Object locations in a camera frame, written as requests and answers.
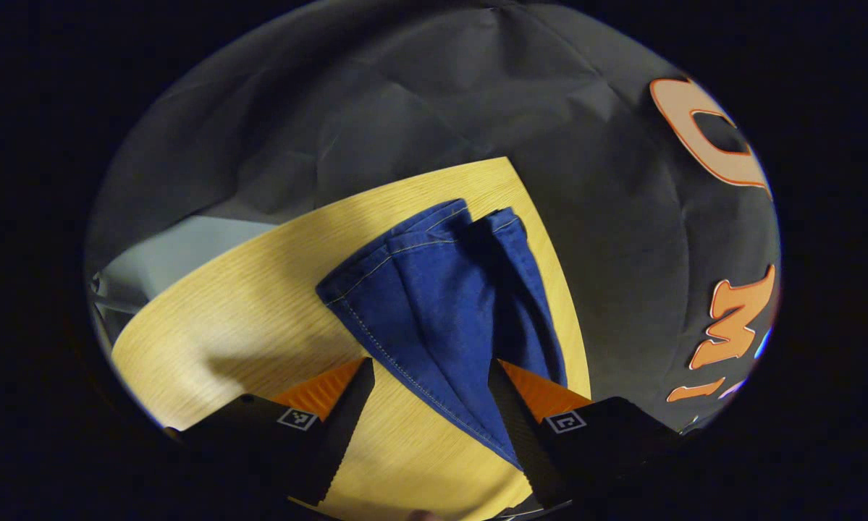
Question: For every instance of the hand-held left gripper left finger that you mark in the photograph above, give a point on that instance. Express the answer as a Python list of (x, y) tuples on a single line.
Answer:
[(343, 427)]

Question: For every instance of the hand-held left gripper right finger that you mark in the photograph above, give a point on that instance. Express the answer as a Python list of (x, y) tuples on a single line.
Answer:
[(517, 427)]

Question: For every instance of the blue denim jeans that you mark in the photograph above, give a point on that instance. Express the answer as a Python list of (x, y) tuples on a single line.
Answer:
[(441, 304)]

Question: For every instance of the black backdrop cloth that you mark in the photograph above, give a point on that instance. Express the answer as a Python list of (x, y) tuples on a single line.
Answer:
[(405, 94)]

